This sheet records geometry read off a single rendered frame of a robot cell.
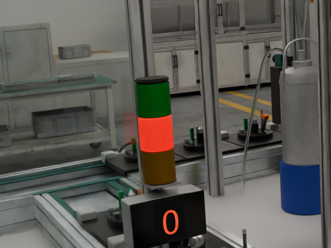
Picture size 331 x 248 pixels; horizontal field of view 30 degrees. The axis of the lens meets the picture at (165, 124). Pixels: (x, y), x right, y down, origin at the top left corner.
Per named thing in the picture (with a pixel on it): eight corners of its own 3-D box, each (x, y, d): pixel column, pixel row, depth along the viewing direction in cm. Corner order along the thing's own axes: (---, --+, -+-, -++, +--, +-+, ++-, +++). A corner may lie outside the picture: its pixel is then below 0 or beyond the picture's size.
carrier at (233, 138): (298, 141, 241) (297, 110, 238) (246, 152, 231) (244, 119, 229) (263, 132, 262) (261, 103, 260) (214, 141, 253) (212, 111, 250)
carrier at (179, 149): (245, 152, 231) (243, 119, 228) (188, 163, 221) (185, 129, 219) (213, 141, 252) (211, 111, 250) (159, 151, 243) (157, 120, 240)
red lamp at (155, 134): (179, 148, 91) (177, 115, 90) (148, 153, 89) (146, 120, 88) (165, 142, 95) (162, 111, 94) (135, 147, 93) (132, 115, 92)
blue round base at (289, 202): (343, 208, 190) (342, 161, 187) (301, 219, 183) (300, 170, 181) (310, 196, 204) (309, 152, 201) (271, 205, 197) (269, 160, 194)
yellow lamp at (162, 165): (182, 180, 92) (179, 148, 91) (151, 187, 90) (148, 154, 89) (167, 173, 96) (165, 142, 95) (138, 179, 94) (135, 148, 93)
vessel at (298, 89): (338, 161, 187) (335, 36, 180) (300, 170, 182) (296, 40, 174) (309, 152, 200) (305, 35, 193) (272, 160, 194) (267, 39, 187)
